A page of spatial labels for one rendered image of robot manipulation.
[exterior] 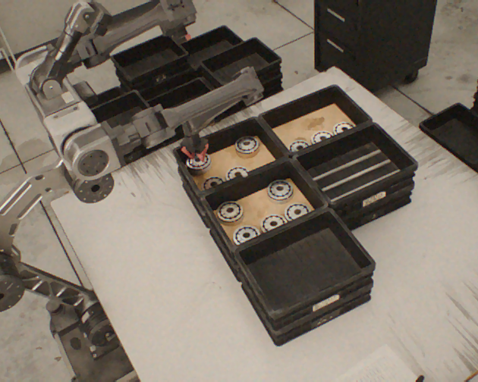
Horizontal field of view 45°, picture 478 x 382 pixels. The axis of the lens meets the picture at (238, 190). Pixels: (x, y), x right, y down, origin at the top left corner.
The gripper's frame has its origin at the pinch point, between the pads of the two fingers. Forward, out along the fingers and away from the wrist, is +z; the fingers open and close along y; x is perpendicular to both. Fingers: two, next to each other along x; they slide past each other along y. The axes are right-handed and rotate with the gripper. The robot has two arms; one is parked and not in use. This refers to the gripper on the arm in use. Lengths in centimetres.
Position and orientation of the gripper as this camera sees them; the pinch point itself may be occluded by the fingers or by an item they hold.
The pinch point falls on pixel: (197, 158)
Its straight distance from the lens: 240.8
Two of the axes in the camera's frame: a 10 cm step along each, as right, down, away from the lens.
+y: -8.8, -2.4, 4.1
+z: 1.3, 7.0, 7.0
